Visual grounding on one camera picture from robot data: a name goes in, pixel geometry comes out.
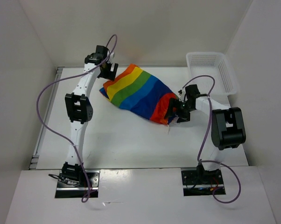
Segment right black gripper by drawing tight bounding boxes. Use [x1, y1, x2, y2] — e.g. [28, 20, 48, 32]
[164, 97, 194, 123]

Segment rainbow striped shorts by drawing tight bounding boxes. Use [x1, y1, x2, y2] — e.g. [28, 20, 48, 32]
[99, 64, 177, 126]

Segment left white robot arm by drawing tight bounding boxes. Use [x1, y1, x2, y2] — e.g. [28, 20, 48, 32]
[61, 45, 190, 187]

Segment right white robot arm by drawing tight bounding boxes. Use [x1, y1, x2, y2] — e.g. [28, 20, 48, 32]
[164, 84, 246, 183]

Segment white plastic basket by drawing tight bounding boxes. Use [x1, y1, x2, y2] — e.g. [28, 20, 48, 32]
[186, 52, 239, 96]

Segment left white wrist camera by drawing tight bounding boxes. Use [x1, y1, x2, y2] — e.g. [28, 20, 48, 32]
[106, 52, 115, 64]

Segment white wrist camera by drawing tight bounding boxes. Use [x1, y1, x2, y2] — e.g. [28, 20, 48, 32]
[178, 89, 187, 102]
[106, 52, 115, 64]

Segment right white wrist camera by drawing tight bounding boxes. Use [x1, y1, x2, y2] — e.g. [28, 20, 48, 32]
[178, 89, 187, 102]

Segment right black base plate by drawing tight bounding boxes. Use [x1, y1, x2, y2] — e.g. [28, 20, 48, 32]
[181, 168, 226, 196]

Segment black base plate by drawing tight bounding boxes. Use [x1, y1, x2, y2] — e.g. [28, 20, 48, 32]
[55, 171, 100, 198]
[181, 168, 226, 196]

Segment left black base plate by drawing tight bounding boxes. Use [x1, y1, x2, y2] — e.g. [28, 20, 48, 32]
[55, 171, 100, 198]

